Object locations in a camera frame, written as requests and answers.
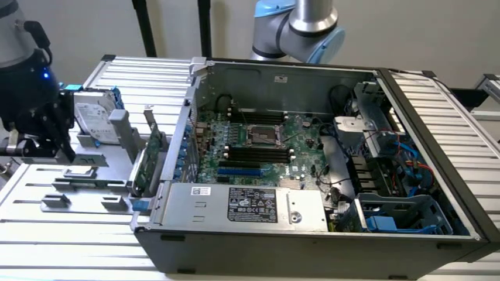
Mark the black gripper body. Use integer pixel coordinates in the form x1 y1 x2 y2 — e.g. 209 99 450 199
0 48 73 132

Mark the long black expansion slot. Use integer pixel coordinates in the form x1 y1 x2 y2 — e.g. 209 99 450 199
217 162 262 170

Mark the blue expansion slot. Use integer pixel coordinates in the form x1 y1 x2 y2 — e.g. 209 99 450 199
215 168 262 177

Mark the hard disk with blue rails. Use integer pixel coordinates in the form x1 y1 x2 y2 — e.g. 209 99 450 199
61 84 125 146

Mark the grey parts rack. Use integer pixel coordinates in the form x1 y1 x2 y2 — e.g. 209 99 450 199
10 108 171 216

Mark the green graphics card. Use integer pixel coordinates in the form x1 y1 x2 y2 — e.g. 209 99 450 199
129 108 167 197

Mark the blue plastic card latch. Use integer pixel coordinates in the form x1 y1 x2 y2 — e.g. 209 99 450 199
130 197 151 213

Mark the black pole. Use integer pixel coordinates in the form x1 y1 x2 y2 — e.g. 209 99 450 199
130 0 157 58
195 0 214 58

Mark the silver power supply unit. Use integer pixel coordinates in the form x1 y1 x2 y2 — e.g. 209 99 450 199
158 182 329 232

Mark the CPU socket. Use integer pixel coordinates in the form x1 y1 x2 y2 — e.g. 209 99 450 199
234 122 289 148

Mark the silver chipset heatsink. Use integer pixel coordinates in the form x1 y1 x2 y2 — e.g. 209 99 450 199
278 179 305 191

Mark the green motherboard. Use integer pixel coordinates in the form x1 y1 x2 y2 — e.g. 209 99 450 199
189 108 346 203

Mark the open black PC case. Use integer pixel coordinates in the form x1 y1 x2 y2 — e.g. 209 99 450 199
131 56 491 278

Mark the silver metal drive cage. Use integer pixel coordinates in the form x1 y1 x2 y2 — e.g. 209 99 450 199
349 81 405 160

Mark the black case fan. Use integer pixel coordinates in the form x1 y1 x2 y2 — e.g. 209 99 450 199
347 157 395 194

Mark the grey blue disk bay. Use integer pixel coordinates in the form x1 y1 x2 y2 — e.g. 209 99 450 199
342 192 457 235

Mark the black box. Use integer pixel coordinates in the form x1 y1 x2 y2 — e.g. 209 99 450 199
447 87 483 109

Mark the metal slat side table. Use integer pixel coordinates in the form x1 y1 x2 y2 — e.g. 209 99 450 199
467 73 500 121

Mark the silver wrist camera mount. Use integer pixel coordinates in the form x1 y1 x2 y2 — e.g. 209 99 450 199
0 131 39 160

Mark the black arm cable with plug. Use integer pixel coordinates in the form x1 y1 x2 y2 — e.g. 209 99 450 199
21 19 53 68

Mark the black looped wire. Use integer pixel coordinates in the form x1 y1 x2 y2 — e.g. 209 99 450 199
214 92 235 112
326 84 354 114

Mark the grey plastic air duct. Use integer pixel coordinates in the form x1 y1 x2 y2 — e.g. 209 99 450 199
318 135 354 190

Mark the blue wire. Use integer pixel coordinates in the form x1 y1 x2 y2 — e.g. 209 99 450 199
391 139 425 196

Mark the red wire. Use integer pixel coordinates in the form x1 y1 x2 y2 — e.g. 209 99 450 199
395 132 434 184

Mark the thin black table cable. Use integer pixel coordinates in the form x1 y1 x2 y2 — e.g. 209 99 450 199
387 67 453 94

